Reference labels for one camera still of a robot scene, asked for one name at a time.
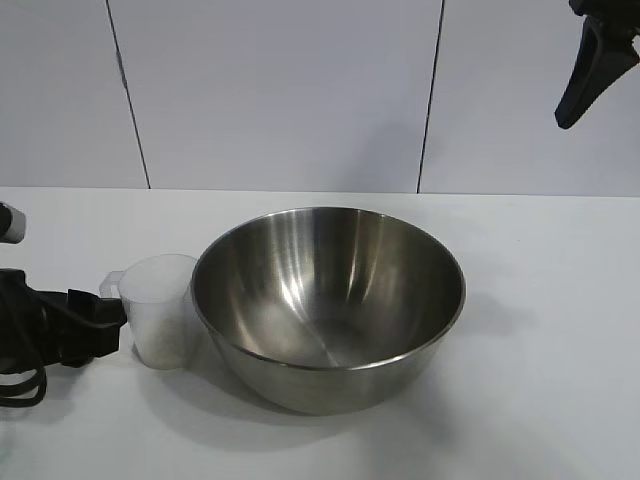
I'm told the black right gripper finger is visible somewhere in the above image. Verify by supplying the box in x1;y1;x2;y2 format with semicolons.
554;13;640;131

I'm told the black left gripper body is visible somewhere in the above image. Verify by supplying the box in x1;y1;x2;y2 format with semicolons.
0;268;71;374

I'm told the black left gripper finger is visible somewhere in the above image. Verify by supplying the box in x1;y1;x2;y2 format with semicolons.
67;287;124;329
57;323;122;369

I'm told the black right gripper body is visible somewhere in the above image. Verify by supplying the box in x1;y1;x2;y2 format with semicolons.
568;0;640;44

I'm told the clear plastic measuring cup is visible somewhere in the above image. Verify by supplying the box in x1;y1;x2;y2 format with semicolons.
99;253;199;372

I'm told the stainless steel mixing bowl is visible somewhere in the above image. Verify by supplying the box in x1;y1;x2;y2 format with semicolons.
189;205;469;416

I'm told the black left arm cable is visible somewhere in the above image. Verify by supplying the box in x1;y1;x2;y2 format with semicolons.
0;344;49;415

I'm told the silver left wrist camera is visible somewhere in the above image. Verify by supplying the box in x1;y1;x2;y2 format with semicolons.
0;201;28;247

